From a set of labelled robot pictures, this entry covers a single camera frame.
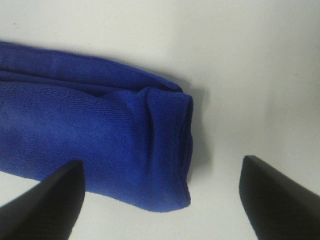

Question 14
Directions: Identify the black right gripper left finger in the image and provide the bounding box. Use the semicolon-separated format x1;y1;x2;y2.
0;160;86;240

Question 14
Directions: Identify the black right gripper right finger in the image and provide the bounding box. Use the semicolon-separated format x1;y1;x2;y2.
238;155;320;240

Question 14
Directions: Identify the blue microfiber towel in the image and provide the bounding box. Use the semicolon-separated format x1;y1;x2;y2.
0;42;193;212

